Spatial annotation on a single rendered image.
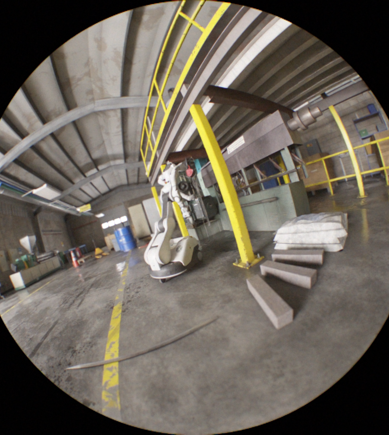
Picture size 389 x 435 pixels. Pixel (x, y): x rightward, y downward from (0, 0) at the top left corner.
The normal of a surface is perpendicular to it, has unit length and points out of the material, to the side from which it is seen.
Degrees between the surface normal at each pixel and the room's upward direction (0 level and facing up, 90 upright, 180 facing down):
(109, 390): 0
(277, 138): 90
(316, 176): 90
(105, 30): 171
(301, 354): 0
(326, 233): 65
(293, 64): 90
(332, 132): 90
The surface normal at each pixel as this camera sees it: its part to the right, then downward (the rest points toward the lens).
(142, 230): 0.37, -0.07
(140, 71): 0.18, 0.98
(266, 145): -0.87, 0.31
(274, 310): -0.32, -0.95
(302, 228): -0.84, -0.10
